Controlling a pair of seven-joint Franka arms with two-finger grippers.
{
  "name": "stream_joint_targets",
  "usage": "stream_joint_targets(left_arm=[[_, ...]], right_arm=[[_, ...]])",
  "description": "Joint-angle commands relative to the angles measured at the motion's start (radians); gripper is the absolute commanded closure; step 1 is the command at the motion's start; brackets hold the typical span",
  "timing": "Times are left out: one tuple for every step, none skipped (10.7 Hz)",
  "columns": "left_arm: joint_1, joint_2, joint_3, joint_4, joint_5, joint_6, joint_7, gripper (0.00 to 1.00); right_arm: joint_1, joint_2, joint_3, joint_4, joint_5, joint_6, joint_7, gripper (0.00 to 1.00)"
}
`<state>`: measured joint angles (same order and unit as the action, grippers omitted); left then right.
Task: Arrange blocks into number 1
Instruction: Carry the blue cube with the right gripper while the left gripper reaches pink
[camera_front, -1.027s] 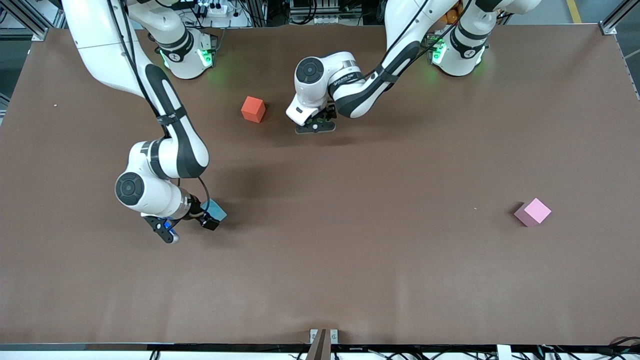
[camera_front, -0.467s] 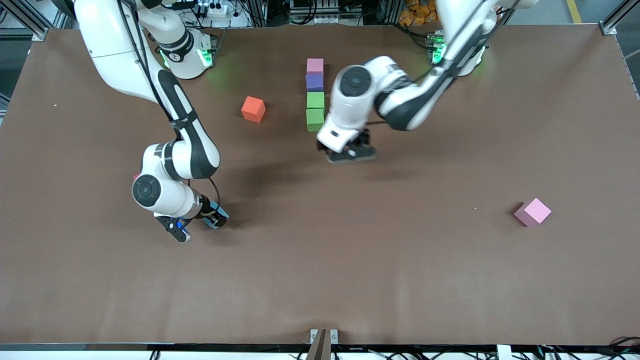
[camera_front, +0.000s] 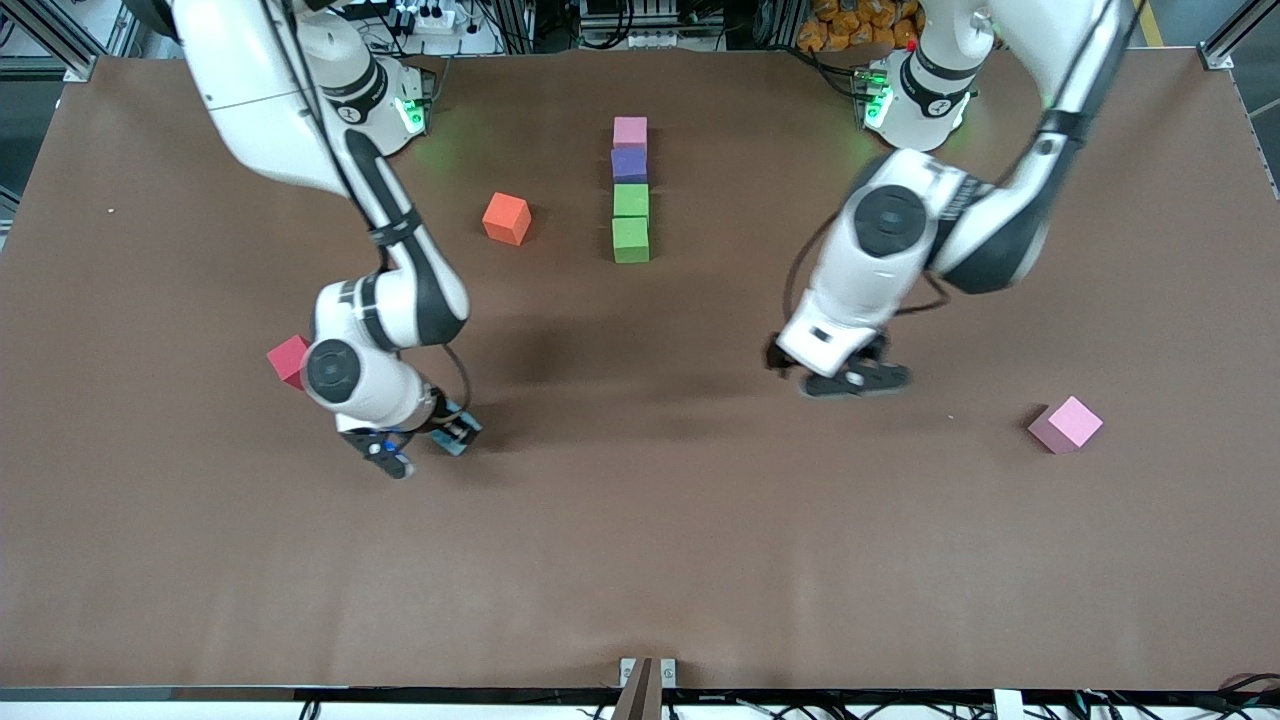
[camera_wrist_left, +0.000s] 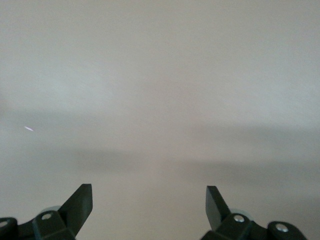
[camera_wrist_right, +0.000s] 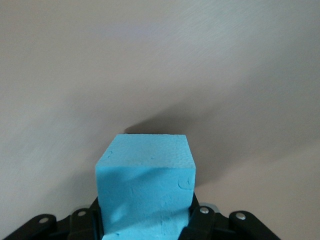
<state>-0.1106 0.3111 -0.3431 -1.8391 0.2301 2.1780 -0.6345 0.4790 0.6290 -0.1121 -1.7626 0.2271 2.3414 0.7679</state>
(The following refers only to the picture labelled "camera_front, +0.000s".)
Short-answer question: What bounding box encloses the blue foam cube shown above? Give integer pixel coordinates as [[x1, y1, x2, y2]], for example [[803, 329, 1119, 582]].
[[428, 398, 484, 458]]

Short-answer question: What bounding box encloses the orange foam cube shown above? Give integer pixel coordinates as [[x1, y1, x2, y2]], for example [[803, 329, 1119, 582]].
[[482, 192, 533, 247]]

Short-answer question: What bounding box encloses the black equipment rack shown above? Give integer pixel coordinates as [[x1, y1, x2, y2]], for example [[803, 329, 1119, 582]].
[[575, 0, 801, 51]]

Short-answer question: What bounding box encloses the white power strip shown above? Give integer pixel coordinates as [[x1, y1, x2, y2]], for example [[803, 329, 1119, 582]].
[[390, 3, 471, 36]]

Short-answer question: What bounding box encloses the brown table cover sheet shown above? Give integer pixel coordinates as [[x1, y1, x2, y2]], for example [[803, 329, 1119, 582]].
[[0, 48, 1280, 691]]

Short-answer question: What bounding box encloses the red foam cube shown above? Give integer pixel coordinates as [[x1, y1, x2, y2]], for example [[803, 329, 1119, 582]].
[[266, 334, 313, 391]]

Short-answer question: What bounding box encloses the aluminium frame profile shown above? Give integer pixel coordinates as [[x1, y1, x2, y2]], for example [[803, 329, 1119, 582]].
[[1200, 0, 1280, 71], [0, 0, 151, 83]]

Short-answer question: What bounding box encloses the bag of orange items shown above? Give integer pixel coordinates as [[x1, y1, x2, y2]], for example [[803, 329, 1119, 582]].
[[797, 0, 926, 53]]

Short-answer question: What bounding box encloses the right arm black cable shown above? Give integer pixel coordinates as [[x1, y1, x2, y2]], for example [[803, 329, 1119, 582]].
[[260, 0, 471, 421]]

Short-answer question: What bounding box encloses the brown wooden strip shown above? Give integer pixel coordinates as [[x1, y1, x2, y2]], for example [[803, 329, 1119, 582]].
[[610, 657, 666, 720]]

